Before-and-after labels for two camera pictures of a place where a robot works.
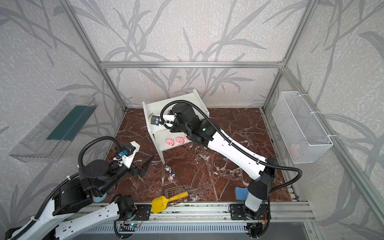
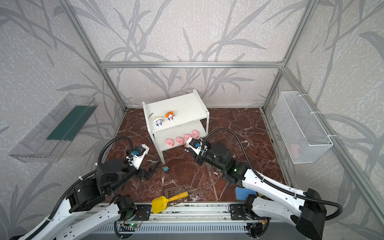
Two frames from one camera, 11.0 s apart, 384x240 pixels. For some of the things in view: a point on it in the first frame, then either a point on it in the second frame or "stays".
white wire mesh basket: x=304 y=139 stays
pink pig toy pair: x=170 y=142 stays
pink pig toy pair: x=180 y=140 stays
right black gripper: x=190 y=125 to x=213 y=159
